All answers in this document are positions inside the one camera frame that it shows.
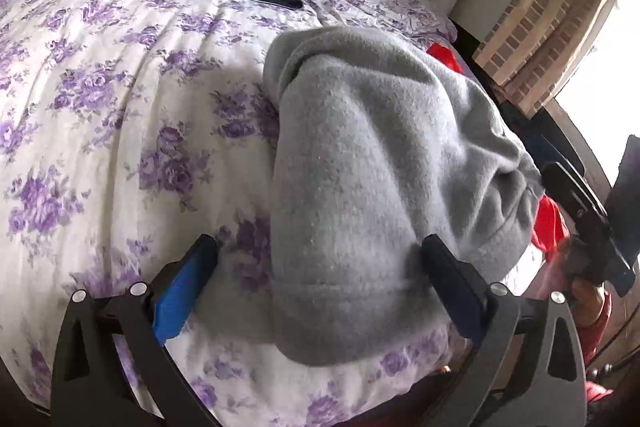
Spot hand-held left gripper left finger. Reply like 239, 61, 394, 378
50, 234, 218, 427

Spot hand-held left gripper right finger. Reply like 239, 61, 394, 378
421, 234, 588, 427

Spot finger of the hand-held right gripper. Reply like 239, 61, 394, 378
527, 132, 568, 165
542, 162, 608, 228

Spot grey fleece pants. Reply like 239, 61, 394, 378
262, 26, 546, 365

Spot person's right forearm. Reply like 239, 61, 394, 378
580, 292, 618, 408

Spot person's right hand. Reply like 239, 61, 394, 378
567, 277, 608, 328

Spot red cloth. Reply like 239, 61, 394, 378
427, 42, 571, 255

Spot window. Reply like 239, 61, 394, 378
550, 0, 640, 188

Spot brick pattern curtain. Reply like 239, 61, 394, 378
472, 0, 626, 118

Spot purple floral bed sheet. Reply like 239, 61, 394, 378
0, 0, 501, 427

